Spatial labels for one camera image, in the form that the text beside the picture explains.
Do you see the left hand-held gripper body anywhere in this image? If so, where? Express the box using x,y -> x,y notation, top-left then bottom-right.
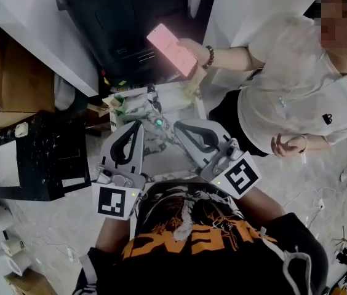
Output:
90,157 -> 147,221

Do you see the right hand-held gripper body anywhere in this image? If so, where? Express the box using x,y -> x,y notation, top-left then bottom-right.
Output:
197,138 -> 263,200

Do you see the green hexagonal cup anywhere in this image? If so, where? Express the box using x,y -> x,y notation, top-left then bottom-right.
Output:
114,94 -> 129,114

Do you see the person's left forearm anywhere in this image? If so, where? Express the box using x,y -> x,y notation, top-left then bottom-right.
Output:
94,216 -> 138,258

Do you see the person's right forearm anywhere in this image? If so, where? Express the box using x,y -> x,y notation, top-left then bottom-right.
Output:
240,185 -> 285,224

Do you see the black speckled side table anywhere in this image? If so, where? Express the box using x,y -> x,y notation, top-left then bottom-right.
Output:
0,111 -> 94,203

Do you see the white plastic bundle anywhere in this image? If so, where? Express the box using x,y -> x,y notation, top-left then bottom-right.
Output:
53,73 -> 76,111

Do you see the person's black orange-print t-shirt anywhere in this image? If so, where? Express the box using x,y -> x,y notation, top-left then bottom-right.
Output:
71,178 -> 330,295

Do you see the white plug adapter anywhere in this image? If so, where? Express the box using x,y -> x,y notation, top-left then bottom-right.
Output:
14,122 -> 30,138

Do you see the white sheet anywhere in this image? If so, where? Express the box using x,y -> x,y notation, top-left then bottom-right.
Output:
0,140 -> 21,189

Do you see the small beige tape roll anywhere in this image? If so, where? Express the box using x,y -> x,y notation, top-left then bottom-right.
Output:
1,236 -> 25,258

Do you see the large brown cardboard box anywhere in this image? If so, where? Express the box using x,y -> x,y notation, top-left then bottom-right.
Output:
0,28 -> 57,129

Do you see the small brown cardboard box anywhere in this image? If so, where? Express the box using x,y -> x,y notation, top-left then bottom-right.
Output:
4,268 -> 58,295

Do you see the large white paper roll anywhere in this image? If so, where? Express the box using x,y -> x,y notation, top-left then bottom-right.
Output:
0,251 -> 33,278

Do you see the large black machine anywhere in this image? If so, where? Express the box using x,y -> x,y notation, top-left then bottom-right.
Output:
54,0 -> 221,83

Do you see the white floor cable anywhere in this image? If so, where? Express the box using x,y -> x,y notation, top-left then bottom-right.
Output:
283,185 -> 325,227

